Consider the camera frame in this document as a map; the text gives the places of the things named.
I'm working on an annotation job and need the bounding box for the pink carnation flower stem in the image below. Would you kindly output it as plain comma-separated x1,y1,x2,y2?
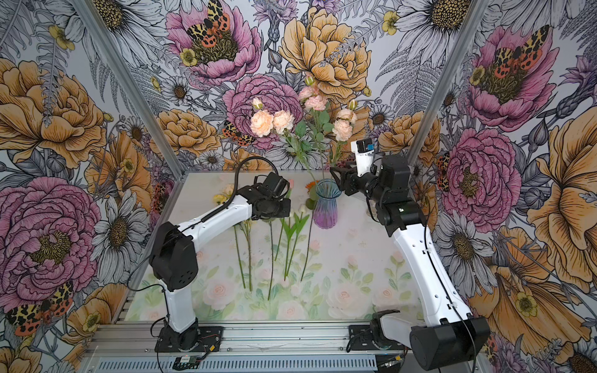
298,72,330,178

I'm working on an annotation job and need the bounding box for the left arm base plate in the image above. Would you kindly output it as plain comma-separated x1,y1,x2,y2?
154,325,224,353

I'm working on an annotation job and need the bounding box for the pale pink flower stem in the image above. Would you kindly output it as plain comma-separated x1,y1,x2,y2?
330,99,358,169

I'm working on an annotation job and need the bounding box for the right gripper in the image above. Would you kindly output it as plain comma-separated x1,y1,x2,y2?
329,162,388,203

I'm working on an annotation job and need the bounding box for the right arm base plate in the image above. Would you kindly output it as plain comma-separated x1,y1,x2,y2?
345,324,408,352

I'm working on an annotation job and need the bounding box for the yellow flower stem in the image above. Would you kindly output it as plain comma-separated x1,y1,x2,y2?
213,183,253,292

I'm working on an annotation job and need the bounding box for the red flower stem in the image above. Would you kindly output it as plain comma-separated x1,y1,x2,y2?
267,219,275,301

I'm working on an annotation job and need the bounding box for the purple blue glass vase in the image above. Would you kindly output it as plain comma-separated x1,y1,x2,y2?
313,179,341,229

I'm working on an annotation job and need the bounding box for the white tulip bunch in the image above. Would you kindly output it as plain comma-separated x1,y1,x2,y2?
281,205,310,280

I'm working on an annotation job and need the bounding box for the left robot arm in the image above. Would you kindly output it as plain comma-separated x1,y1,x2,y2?
149,172,291,352

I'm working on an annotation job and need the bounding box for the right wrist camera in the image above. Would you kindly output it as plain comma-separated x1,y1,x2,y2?
351,138,375,177

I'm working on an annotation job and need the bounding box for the aluminium front rail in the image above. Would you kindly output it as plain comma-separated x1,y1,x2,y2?
82,320,486,373

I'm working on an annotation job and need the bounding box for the orange gerbera flower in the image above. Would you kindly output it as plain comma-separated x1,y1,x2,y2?
305,181,319,211

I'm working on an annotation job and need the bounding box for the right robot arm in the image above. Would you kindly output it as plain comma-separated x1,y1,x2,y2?
330,154,491,371

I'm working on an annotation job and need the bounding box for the peach rose flower stem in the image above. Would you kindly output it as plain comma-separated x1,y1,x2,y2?
250,97,320,182

